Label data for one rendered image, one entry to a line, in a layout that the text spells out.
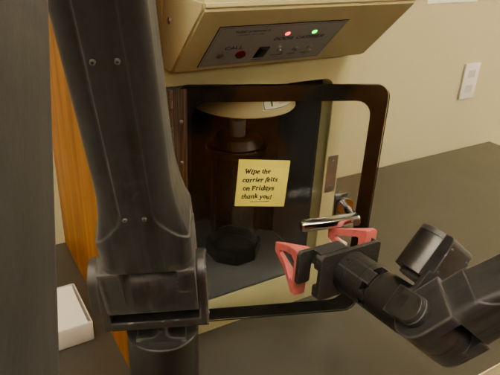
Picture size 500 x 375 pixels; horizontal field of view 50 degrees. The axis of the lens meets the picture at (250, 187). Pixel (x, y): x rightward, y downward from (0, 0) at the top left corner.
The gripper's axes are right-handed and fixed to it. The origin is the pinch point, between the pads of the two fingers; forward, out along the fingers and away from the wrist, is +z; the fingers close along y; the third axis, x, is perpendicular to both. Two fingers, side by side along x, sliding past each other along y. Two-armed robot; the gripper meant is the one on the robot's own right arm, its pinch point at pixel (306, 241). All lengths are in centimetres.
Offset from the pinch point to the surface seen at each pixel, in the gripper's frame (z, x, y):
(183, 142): 11.3, -13.2, 14.4
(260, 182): 7.4, -7.0, 3.7
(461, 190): 30, 18, -81
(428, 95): 54, -3, -90
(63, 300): 30.3, 19.8, 27.8
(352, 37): 5.5, -27.7, -8.9
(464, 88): 53, -4, -105
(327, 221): -0.4, -2.6, -3.2
